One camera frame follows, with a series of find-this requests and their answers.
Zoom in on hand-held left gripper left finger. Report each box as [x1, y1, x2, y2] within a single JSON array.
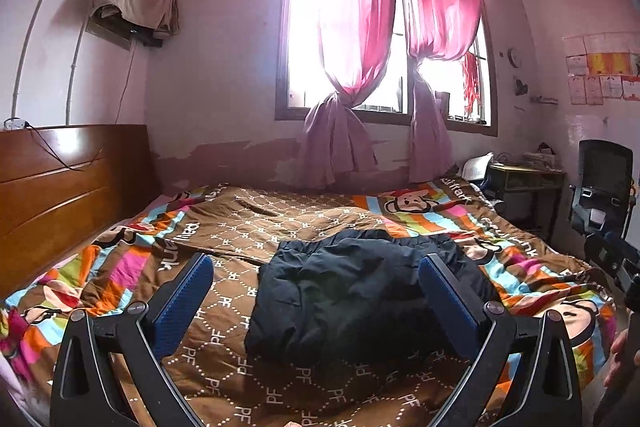
[[50, 252, 216, 427]]

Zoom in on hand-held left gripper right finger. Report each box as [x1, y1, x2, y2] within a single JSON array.
[[418, 252, 584, 427]]

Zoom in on dark navy padded jacket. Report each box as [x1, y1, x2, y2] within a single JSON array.
[[244, 228, 501, 365]]

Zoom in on person's right hand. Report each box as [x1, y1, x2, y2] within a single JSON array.
[[602, 327, 640, 389]]

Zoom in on black office chair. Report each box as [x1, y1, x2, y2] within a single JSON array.
[[569, 139, 637, 239]]

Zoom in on brown colourful printed blanket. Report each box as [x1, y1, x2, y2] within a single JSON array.
[[0, 181, 619, 427]]

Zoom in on small dark desk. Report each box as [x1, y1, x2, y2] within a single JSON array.
[[486, 162, 567, 244]]

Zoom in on white bag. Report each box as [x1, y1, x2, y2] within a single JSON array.
[[457, 152, 494, 180]]

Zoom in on wooden bed headboard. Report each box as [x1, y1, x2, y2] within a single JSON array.
[[0, 124, 159, 299]]

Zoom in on red hanging window decoration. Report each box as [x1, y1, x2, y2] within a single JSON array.
[[461, 51, 482, 118]]

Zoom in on brown framed window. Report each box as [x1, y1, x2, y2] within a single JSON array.
[[275, 0, 501, 138]]

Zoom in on pink curtain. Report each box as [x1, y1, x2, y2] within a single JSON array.
[[290, 0, 401, 190], [397, 0, 484, 186]]

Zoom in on wall paper certificates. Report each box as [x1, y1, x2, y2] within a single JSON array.
[[563, 32, 640, 106]]

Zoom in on black power cable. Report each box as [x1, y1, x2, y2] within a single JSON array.
[[22, 38, 137, 171]]

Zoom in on short white wall pipe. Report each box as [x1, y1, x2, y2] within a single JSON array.
[[65, 21, 90, 126]]

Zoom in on wall-mounted black appliance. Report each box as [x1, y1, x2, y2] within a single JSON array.
[[86, 9, 166, 49]]

